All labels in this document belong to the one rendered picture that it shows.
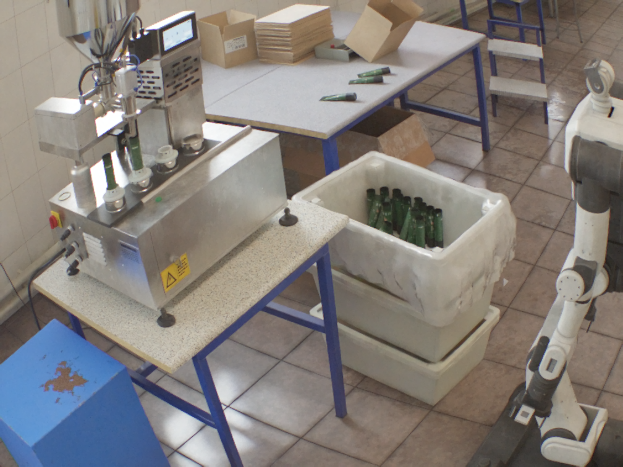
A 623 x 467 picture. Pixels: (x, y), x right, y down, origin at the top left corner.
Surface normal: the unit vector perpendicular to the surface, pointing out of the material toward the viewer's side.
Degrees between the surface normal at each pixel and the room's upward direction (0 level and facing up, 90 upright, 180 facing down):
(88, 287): 0
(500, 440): 0
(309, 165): 64
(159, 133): 90
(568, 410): 60
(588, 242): 90
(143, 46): 90
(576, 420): 46
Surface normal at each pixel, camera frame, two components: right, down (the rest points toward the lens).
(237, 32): 0.54, 0.63
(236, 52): 0.53, 0.40
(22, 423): -0.11, -0.84
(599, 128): -0.44, -0.30
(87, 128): 0.81, 0.24
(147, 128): -0.58, 0.49
